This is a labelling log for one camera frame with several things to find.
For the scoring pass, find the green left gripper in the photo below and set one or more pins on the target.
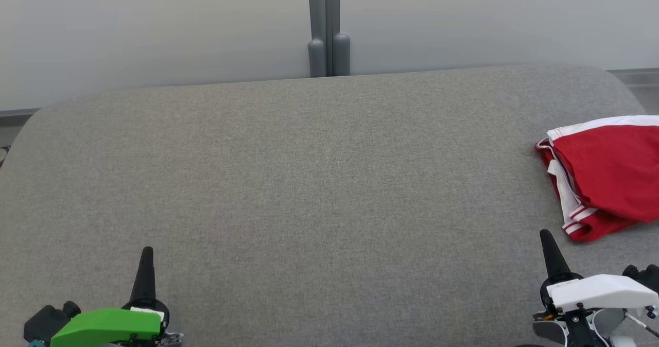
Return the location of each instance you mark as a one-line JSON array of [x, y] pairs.
[[103, 326]]

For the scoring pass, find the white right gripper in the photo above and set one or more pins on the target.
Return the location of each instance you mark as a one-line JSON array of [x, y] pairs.
[[597, 290]]

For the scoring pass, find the red shorts with white stripe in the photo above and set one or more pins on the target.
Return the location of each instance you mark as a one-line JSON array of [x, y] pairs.
[[612, 167]]

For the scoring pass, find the grey fabric sofa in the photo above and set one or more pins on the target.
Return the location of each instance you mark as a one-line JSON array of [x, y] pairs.
[[309, 182]]

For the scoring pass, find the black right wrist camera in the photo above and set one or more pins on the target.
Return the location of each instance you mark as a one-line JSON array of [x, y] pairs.
[[643, 275]]

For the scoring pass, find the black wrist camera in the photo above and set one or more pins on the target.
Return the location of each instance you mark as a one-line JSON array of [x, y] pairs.
[[643, 275], [44, 324]]

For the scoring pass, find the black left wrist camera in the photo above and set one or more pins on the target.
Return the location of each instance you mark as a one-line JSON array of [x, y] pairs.
[[44, 324]]

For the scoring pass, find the teal left camera connector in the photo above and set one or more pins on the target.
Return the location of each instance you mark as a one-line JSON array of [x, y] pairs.
[[36, 343]]

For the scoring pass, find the grey partition base rail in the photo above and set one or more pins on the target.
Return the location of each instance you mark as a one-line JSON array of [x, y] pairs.
[[15, 114], [638, 75]]

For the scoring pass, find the grey partition post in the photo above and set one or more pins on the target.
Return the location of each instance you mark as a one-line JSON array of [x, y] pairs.
[[324, 7]]

